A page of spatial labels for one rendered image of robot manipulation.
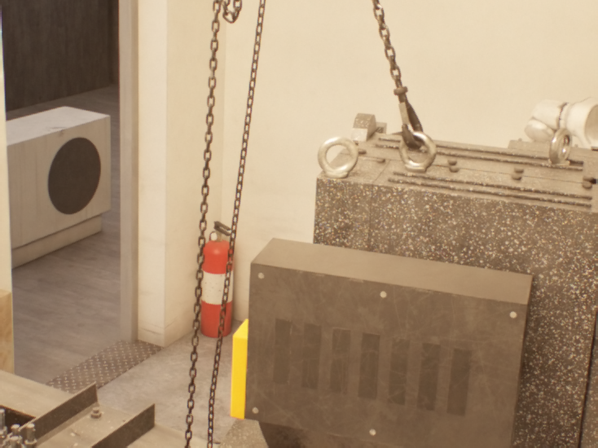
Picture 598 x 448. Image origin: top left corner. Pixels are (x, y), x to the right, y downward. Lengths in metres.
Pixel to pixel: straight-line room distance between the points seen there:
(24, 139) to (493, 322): 4.12
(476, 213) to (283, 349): 0.40
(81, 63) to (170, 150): 5.00
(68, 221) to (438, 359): 4.35
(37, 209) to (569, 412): 4.18
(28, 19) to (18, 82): 0.50
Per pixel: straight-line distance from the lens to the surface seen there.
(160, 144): 4.55
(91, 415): 3.00
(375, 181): 1.86
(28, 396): 3.15
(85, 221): 6.15
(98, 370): 4.69
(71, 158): 5.90
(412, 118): 1.94
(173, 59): 4.48
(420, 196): 1.84
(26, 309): 5.32
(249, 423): 2.51
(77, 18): 9.40
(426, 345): 1.79
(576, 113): 3.25
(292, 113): 4.67
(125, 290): 4.81
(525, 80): 4.22
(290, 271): 1.79
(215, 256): 4.79
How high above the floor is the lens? 2.16
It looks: 18 degrees down
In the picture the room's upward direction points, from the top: 3 degrees clockwise
